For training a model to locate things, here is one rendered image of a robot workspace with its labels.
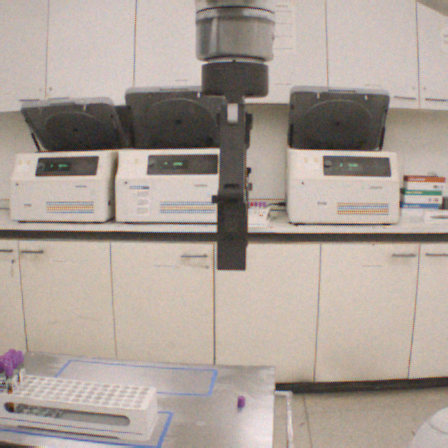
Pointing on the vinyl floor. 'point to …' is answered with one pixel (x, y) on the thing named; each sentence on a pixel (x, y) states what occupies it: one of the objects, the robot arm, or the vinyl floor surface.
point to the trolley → (168, 403)
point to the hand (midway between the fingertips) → (233, 244)
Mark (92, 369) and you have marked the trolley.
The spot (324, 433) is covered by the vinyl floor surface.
